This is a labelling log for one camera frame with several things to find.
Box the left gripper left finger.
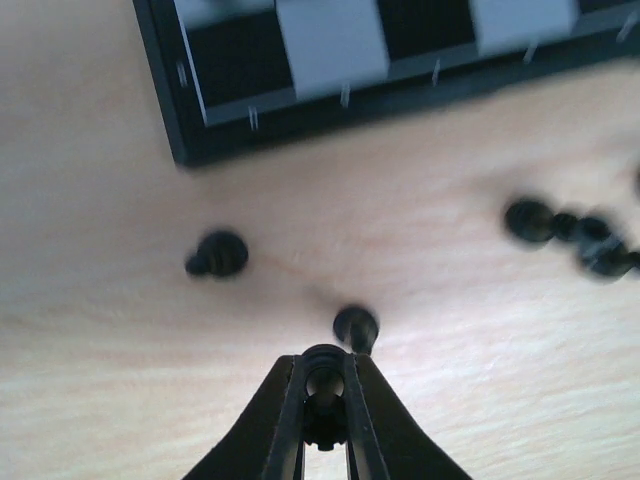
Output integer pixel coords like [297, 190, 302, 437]
[185, 355, 305, 480]

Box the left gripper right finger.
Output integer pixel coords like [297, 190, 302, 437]
[343, 354, 471, 480]

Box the black pawn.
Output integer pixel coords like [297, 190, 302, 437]
[503, 197, 554, 246]
[333, 304, 380, 355]
[185, 230, 249, 279]
[551, 211, 639, 281]
[302, 344, 348, 452]

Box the black white chess board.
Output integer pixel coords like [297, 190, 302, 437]
[134, 1, 639, 167]

